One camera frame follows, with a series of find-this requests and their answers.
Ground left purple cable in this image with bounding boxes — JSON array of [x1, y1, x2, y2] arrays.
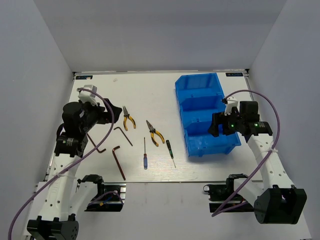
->
[[7, 87, 116, 240]]

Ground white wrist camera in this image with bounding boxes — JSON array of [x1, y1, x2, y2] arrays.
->
[[221, 96, 238, 116], [78, 84, 98, 106]]

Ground blue handled screwdriver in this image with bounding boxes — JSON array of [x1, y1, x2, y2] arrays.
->
[[143, 137, 148, 170]]

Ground yellow needle-nose pliers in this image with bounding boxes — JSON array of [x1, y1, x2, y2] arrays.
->
[[122, 106, 137, 131], [146, 120, 165, 147]]

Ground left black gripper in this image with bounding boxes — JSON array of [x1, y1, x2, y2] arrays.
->
[[80, 98, 122, 133]]

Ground black green precision screwdriver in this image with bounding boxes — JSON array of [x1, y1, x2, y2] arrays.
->
[[165, 139, 176, 168]]

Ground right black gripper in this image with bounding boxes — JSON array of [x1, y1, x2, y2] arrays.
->
[[207, 108, 245, 137]]

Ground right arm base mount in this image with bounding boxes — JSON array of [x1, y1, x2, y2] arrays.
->
[[203, 182, 254, 214]]

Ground left red hex key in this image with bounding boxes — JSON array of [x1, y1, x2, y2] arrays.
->
[[86, 133, 107, 154]]

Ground left table corner label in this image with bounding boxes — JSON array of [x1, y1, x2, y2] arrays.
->
[[75, 75, 93, 80]]

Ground blue plastic compartment bin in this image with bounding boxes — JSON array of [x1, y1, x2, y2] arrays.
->
[[175, 73, 241, 157]]

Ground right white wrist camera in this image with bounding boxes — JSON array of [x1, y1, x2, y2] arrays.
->
[[221, 96, 238, 116]]

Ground thin dark hex key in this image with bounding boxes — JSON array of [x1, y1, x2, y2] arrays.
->
[[113, 126, 133, 147]]

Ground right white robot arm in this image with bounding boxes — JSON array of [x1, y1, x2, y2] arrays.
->
[[203, 97, 307, 225]]

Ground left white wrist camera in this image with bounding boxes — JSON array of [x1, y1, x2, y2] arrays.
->
[[78, 84, 98, 106]]

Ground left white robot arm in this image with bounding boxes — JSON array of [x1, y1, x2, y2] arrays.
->
[[26, 96, 122, 240]]

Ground table corner label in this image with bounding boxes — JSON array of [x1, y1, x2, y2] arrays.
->
[[225, 72, 244, 77], [75, 75, 93, 80]]

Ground large red hex key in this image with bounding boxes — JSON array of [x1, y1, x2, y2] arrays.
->
[[112, 145, 126, 181]]

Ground right table corner label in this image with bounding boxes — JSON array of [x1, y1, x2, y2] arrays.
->
[[225, 72, 244, 77]]

